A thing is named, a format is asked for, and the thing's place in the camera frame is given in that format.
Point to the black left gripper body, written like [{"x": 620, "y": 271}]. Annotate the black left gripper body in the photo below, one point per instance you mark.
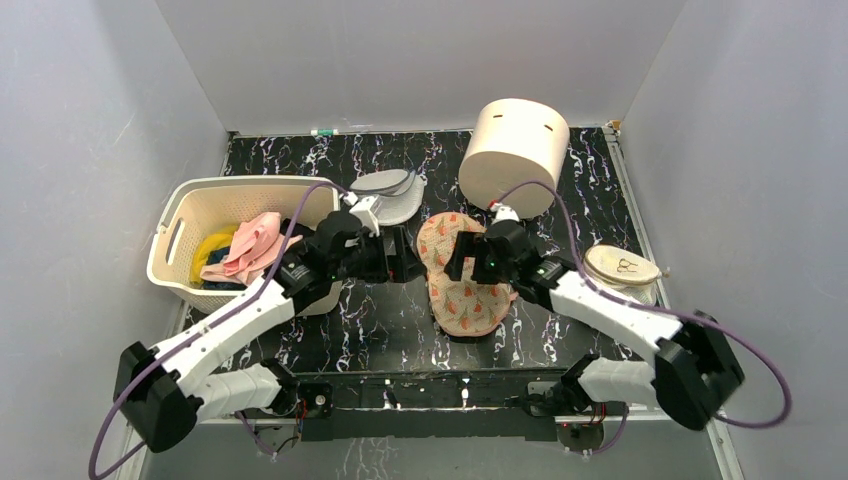
[{"x": 367, "y": 261}]

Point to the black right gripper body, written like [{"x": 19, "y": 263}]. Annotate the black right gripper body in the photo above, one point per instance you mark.
[{"x": 474, "y": 255}]

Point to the floral mesh laundry bag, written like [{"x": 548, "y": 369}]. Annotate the floral mesh laundry bag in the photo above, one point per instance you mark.
[{"x": 461, "y": 308}]

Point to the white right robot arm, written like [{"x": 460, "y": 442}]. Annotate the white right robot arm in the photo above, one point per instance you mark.
[{"x": 688, "y": 370}]

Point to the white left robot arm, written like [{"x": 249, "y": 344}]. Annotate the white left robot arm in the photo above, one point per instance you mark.
[{"x": 165, "y": 390}]

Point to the white mesh laundry bag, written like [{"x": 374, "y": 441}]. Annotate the white mesh laundry bag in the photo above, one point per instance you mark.
[{"x": 400, "y": 194}]

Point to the beige round mesh bag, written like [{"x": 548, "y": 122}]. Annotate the beige round mesh bag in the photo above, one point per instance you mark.
[{"x": 624, "y": 272}]

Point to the cream perforated laundry basket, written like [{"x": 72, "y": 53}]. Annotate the cream perforated laundry basket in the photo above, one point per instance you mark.
[{"x": 201, "y": 217}]

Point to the pink garment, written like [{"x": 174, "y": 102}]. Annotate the pink garment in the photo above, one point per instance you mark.
[{"x": 255, "y": 247}]

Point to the cream round drum container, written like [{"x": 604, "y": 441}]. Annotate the cream round drum container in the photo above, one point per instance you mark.
[{"x": 515, "y": 143}]

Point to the yellow garment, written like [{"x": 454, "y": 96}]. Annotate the yellow garment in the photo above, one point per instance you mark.
[{"x": 221, "y": 238}]

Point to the dark blue garment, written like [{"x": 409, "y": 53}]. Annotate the dark blue garment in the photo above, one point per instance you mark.
[{"x": 222, "y": 281}]

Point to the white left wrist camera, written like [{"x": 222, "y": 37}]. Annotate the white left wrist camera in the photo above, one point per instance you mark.
[{"x": 363, "y": 208}]

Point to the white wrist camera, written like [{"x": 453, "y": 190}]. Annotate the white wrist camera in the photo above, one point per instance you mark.
[
  {"x": 363, "y": 208},
  {"x": 502, "y": 212}
]

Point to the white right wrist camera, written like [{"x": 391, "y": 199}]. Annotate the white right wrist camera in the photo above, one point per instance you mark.
[{"x": 502, "y": 212}]

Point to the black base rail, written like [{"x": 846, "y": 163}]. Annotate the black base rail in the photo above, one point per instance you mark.
[{"x": 438, "y": 404}]

